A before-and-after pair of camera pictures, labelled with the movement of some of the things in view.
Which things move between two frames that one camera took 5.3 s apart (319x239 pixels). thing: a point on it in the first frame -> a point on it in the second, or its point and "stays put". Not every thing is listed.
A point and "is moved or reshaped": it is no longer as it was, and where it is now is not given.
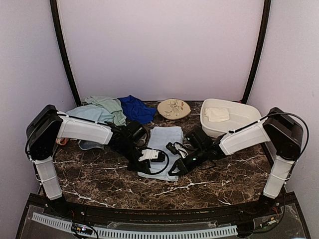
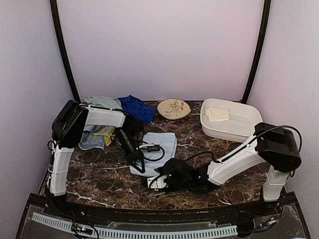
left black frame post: x=56 y=20 stays put
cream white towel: x=217 y=114 stays put
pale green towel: x=113 y=105 stays put
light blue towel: x=159 y=138 is moved or reshaped
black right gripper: x=183 y=167 -> x=159 y=170
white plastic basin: x=218 y=116 stays put
